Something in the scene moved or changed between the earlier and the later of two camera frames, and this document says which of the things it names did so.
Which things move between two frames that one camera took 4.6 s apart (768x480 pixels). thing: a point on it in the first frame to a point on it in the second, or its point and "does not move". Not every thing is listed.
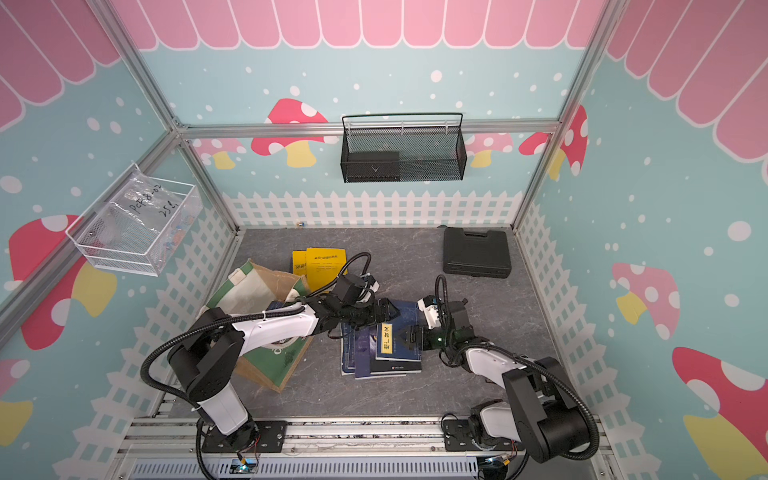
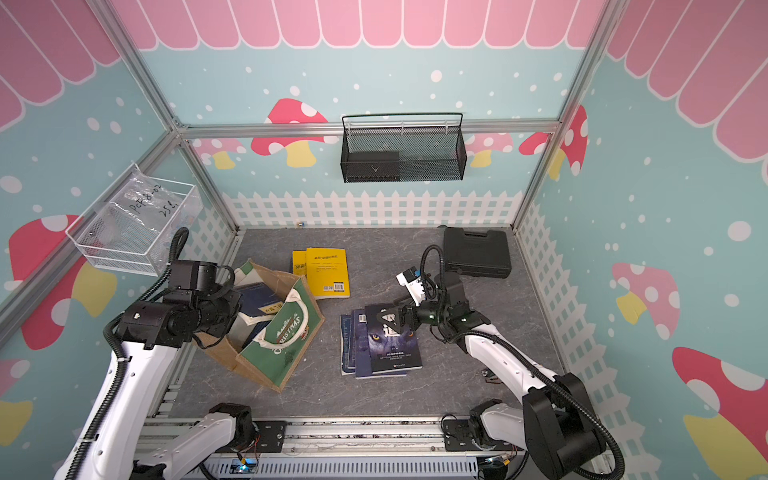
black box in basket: (373, 166) does not move
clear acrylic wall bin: (139, 224) does not move
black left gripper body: (366, 314) to (219, 311)
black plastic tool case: (476, 253) does not move
